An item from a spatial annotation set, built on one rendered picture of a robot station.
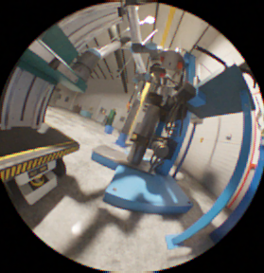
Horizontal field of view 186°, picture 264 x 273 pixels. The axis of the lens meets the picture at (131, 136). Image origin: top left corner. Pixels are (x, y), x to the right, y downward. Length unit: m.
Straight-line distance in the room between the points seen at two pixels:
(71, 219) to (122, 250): 0.31
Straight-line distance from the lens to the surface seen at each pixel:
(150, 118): 1.02
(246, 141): 0.52
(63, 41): 0.69
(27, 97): 0.67
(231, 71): 0.60
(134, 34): 0.83
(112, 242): 0.55
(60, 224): 0.56
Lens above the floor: 0.53
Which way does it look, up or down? 4 degrees down
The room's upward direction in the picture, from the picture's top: 22 degrees clockwise
